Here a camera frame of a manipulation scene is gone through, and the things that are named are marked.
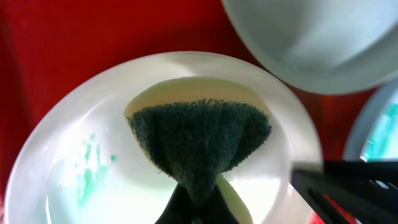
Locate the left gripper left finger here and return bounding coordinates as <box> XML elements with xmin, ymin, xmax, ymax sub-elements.
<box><xmin>155</xmin><ymin>184</ymin><xmax>239</xmax><ymax>224</ymax></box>

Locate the mint green plate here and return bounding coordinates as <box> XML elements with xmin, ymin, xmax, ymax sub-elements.
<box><xmin>223</xmin><ymin>0</ymin><xmax>397</xmax><ymax>95</ymax></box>

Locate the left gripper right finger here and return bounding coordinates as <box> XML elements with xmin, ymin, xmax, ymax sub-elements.
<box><xmin>291</xmin><ymin>161</ymin><xmax>397</xmax><ymax>224</ymax></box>

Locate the white plate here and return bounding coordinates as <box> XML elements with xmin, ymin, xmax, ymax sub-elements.
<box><xmin>4</xmin><ymin>52</ymin><xmax>322</xmax><ymax>224</ymax></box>

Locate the red plastic tray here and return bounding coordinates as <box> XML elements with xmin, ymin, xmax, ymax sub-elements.
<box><xmin>0</xmin><ymin>0</ymin><xmax>379</xmax><ymax>224</ymax></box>

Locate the green yellow sponge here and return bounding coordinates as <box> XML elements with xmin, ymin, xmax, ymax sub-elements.
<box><xmin>124</xmin><ymin>76</ymin><xmax>273</xmax><ymax>224</ymax></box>

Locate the light blue plate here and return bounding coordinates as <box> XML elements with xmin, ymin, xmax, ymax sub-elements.
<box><xmin>343</xmin><ymin>80</ymin><xmax>397</xmax><ymax>162</ymax></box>

